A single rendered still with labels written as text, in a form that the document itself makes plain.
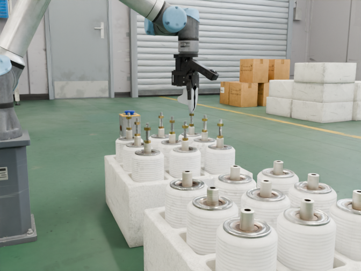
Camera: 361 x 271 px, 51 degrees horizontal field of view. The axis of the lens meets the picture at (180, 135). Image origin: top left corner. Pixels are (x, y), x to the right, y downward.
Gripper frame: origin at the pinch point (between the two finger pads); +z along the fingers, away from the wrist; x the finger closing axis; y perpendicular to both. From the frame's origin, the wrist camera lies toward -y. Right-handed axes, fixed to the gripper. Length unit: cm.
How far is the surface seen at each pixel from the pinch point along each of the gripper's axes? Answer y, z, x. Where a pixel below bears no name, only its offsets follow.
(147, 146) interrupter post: 1.0, 7.5, 34.4
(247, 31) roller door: 114, -78, -572
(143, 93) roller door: 251, 29, -426
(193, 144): -4.9, 10.5, 12.5
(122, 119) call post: 26.7, 4.8, 5.6
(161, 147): 2.9, 10.6, 21.2
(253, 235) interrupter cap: -39, 9, 76
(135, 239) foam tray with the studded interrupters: 1, 32, 43
